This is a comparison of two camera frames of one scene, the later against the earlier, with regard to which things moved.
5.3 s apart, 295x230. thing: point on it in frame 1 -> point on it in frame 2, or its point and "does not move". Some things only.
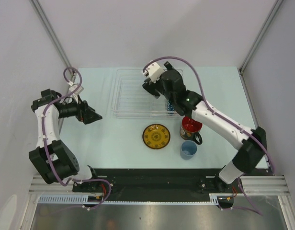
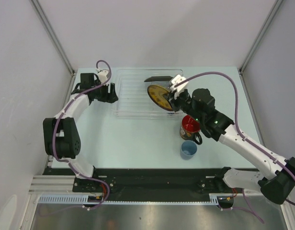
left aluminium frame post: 57,44 does not move
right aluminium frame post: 261,34 does not move
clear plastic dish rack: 130,100 does not move
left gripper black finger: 88,114 -> 112,97
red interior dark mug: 190,130 does not move
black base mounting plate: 158,181 does not move
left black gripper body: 71,109 -> 101,94
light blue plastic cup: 188,149 does not move
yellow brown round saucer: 156,136 -> 159,96
